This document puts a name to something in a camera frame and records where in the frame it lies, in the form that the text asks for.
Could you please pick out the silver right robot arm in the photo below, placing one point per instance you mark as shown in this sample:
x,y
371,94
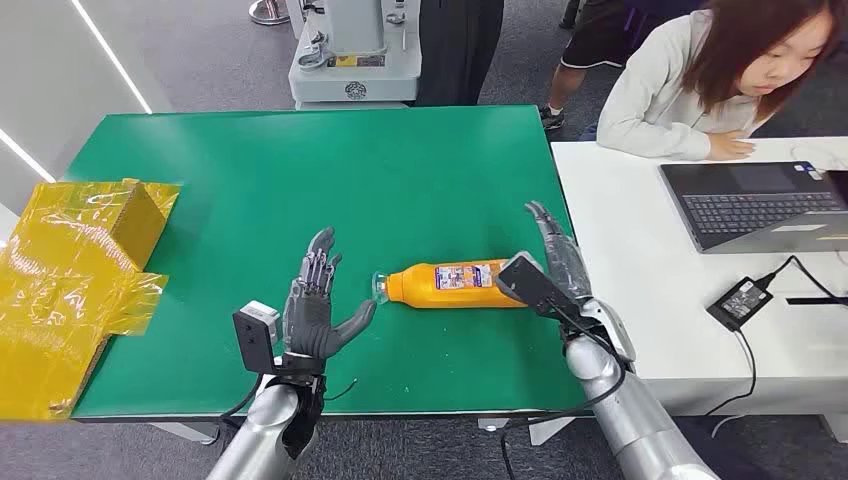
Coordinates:
x,y
629,411

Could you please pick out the seated person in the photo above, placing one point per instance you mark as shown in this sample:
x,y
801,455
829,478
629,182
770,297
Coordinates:
x,y
656,86

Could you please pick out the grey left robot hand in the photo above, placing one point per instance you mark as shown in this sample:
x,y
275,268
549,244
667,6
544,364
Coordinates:
x,y
306,328

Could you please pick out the black laptop power adapter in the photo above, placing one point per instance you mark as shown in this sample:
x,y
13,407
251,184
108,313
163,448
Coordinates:
x,y
740,303

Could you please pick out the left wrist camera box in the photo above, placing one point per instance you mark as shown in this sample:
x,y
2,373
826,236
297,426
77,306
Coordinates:
x,y
255,338

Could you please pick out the yellow taped cardboard box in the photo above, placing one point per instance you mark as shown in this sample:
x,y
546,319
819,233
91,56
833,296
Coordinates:
x,y
66,278

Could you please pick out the dark grey laptop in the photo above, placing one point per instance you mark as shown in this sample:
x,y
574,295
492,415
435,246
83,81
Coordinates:
x,y
748,212

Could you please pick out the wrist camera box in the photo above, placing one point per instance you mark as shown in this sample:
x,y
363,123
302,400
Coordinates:
x,y
530,285
255,338

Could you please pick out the metal stanchion base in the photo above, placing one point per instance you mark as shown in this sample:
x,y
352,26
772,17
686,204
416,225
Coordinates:
x,y
268,12

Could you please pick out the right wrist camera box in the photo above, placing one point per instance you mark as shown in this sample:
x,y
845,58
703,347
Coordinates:
x,y
530,285

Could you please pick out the orange detergent bottle clear cap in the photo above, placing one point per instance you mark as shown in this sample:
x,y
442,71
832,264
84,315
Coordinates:
x,y
450,291

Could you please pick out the person in shorts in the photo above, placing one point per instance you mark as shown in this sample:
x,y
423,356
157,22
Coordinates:
x,y
590,40

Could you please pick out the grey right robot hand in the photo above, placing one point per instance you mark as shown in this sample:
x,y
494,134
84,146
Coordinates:
x,y
568,265

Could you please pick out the white robot stand machine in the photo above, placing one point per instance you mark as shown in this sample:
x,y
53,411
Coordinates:
x,y
354,73

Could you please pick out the standing person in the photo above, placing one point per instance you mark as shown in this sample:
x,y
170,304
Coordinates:
x,y
457,46

